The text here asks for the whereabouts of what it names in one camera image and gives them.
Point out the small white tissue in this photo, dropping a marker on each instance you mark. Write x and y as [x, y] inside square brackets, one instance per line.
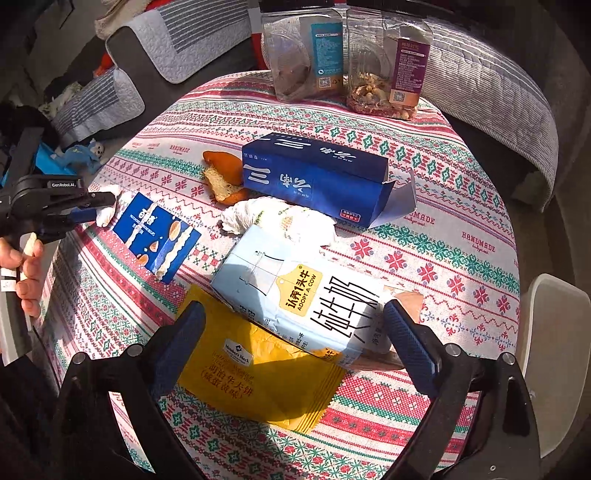
[108, 210]

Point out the grey striped quilted sofa cover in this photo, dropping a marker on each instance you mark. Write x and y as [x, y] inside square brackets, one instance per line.
[489, 92]

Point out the clear nut jar purple label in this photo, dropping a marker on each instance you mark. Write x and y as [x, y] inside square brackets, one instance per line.
[388, 69]

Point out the person's left hand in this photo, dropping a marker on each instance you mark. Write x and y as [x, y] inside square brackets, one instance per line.
[25, 272]

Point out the light blue milk carton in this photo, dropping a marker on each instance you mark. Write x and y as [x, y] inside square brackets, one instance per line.
[300, 295]

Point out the clear jar teal label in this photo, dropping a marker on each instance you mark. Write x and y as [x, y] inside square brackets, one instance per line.
[302, 55]

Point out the yellow snack wrapper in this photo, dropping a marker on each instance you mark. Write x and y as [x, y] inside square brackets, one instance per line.
[258, 374]

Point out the grey striped quilted cushion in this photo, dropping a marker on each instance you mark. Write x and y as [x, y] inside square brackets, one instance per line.
[101, 106]

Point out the white chair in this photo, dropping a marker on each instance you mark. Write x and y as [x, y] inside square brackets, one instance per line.
[551, 350]

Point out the blue cloth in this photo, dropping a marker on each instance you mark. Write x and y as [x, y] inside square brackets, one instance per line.
[46, 159]

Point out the dark blue cardboard box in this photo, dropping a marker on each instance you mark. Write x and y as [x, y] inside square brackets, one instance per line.
[314, 175]

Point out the large crumpled white tissue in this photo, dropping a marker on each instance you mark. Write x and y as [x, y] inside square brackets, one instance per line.
[277, 218]

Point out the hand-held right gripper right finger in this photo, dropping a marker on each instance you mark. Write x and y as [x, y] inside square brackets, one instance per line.
[411, 346]

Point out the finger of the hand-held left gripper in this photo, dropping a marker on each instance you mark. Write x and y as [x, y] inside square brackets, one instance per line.
[69, 221]
[94, 201]

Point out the blue plush toy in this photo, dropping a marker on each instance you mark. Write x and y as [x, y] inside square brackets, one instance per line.
[85, 154]

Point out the orange bread piece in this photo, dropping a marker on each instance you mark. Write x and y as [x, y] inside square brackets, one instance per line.
[224, 177]

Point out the blue biscuit packet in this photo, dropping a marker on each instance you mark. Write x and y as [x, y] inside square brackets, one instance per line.
[157, 235]

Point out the beige fluffy blanket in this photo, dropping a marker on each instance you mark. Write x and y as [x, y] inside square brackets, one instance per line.
[122, 16]

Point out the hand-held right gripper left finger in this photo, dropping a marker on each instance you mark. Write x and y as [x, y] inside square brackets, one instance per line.
[181, 346]

